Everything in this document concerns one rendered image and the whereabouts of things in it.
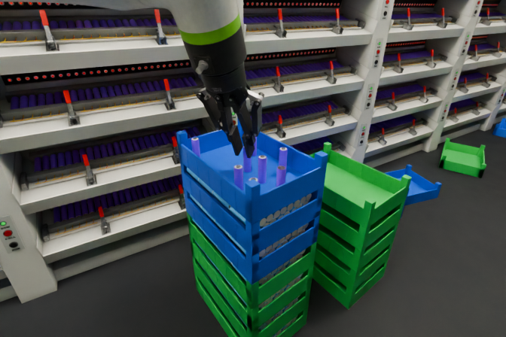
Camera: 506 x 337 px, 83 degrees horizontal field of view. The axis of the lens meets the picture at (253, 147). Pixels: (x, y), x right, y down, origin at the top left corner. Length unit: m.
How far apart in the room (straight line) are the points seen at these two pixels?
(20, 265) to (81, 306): 0.22
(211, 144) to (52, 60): 0.44
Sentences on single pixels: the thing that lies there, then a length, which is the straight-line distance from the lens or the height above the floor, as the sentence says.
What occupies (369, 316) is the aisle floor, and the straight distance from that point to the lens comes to 1.06.
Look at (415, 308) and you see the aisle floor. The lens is 1.13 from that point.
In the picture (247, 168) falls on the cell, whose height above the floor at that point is 0.50.
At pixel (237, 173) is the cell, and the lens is 0.57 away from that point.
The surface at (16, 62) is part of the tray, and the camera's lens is 0.89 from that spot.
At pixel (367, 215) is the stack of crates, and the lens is 0.80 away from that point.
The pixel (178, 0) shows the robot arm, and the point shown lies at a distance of 0.41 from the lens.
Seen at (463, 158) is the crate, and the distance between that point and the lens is 2.16.
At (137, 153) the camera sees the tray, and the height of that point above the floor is 0.39.
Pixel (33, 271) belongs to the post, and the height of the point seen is 0.11.
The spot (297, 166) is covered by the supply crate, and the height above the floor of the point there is 0.49.
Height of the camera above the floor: 0.83
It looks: 26 degrees down
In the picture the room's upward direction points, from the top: straight up
